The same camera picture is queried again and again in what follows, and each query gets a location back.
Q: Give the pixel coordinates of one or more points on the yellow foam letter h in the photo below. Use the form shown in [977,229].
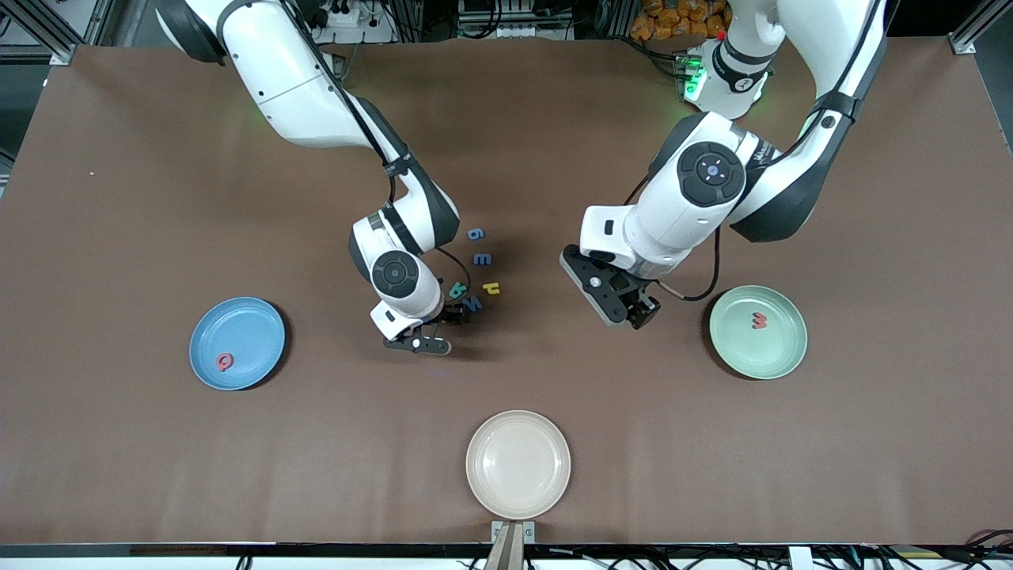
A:
[491,288]

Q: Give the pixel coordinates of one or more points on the blue foam letter E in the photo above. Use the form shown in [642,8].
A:
[482,259]

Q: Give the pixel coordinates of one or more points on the red foam letter w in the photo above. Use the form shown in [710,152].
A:
[760,321]

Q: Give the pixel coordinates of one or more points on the red foam letter Q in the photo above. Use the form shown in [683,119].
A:
[225,362]

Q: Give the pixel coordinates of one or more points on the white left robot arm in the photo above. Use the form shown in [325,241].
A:
[673,222]

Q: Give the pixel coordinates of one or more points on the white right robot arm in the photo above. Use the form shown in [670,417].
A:
[293,71]

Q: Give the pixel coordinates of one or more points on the green plate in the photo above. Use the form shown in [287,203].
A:
[752,352]

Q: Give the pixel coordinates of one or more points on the beige plate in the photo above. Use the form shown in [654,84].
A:
[518,465]

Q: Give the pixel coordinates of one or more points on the blue plate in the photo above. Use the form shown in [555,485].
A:
[237,332]

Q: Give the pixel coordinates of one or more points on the blue foam letter M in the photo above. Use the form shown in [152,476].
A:
[476,303]

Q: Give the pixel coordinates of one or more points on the teal foam letter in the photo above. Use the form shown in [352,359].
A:
[458,290]

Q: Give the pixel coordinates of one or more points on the brown table mat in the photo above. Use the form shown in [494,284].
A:
[633,443]

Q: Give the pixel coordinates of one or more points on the bag of orange items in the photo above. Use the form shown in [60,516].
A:
[673,20]

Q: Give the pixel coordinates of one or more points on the white power strip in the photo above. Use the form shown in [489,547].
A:
[356,17]

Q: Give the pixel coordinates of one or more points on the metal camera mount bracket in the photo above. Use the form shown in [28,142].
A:
[513,546]

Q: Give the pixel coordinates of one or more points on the black table edge rail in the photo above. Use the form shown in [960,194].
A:
[316,550]

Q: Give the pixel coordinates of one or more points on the aluminium frame profile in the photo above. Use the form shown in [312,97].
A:
[62,54]
[965,43]

